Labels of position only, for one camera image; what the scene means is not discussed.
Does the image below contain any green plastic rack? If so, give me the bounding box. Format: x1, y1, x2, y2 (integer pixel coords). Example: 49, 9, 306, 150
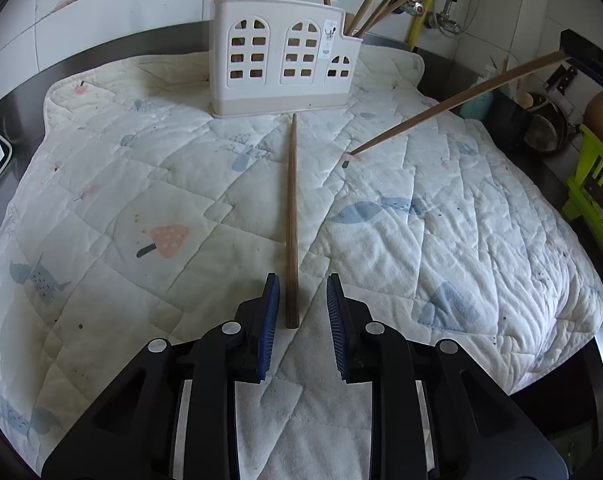
561, 125, 603, 241

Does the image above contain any yellow pipe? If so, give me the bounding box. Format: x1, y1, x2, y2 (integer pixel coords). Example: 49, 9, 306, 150
406, 0, 455, 53

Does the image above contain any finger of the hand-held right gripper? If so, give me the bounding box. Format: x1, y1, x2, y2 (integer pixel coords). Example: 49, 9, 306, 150
559, 30, 603, 106

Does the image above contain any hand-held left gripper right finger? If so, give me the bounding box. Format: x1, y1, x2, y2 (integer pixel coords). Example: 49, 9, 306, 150
326, 272, 569, 480

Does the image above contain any metal pan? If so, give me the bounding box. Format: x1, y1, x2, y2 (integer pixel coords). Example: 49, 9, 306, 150
524, 92, 571, 154

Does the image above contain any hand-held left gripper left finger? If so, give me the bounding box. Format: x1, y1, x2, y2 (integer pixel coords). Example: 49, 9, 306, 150
41, 272, 281, 480

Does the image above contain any white house-shaped utensil holder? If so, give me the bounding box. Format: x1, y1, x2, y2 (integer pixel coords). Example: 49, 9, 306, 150
204, 0, 365, 118

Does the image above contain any teal bottle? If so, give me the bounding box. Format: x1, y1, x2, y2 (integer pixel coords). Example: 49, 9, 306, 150
461, 92, 495, 121

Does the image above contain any white quilted printed mat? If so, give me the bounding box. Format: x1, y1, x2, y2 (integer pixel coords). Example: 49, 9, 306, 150
0, 50, 603, 480

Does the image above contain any grey cable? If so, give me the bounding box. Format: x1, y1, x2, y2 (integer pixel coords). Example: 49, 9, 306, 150
0, 127, 17, 171

